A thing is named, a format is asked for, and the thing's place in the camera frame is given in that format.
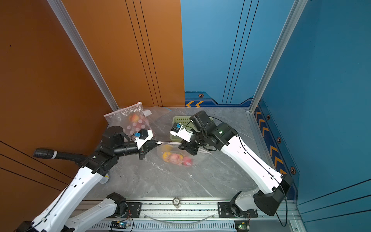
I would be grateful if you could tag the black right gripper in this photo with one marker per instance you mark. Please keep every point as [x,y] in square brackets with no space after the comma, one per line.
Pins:
[188,147]

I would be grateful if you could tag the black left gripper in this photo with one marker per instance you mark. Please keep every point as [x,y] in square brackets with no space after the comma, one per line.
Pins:
[143,151]

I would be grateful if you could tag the pink basket peach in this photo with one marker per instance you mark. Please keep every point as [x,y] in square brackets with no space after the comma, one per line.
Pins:
[187,161]

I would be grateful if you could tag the pink-trimmed bag of bags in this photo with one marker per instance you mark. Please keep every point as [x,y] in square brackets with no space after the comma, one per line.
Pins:
[173,148]

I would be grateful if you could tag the clear zip-top bag pink zipper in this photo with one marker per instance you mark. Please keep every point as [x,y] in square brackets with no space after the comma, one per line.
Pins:
[121,118]

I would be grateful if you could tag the clear zip-top bag blue zipper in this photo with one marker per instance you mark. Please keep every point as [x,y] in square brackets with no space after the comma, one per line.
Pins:
[154,113]

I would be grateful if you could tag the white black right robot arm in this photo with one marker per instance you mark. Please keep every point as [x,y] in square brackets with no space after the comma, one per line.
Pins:
[272,186]

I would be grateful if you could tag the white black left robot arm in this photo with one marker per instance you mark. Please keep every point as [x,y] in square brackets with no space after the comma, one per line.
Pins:
[114,144]

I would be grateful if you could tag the green perforated plastic basket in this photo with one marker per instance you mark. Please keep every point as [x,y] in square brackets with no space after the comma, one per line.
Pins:
[188,124]

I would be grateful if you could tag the round silver knob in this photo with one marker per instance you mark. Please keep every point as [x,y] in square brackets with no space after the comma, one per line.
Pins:
[176,202]

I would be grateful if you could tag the blue handheld microphone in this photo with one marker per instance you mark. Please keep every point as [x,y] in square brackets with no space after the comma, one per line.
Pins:
[104,180]

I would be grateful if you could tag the green circuit board left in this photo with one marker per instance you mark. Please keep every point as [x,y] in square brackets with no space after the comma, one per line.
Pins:
[120,225]

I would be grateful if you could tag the green circuit board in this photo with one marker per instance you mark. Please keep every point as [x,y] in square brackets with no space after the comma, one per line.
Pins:
[120,225]
[241,226]

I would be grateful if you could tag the green circuit board right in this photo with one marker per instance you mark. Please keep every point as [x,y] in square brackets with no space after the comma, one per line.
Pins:
[241,226]

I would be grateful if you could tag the black microphone on stand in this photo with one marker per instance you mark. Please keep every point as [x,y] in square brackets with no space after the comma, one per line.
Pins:
[49,154]

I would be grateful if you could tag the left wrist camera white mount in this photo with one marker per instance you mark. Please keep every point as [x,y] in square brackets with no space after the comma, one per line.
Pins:
[141,137]

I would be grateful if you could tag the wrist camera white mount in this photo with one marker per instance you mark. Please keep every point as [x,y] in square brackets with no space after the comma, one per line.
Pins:
[180,131]
[141,137]

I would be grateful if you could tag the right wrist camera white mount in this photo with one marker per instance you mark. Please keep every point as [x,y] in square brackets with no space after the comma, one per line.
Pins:
[180,131]

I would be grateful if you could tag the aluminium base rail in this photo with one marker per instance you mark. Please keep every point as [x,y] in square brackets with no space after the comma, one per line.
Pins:
[199,215]

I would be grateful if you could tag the aluminium corner post left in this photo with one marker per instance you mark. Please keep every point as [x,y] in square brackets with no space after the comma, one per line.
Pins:
[73,34]

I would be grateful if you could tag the aluminium corner post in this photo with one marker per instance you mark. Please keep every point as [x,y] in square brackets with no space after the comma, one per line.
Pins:
[73,34]
[285,35]

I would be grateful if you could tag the aluminium corner post right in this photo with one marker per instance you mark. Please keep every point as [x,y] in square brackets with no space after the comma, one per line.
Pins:
[285,35]

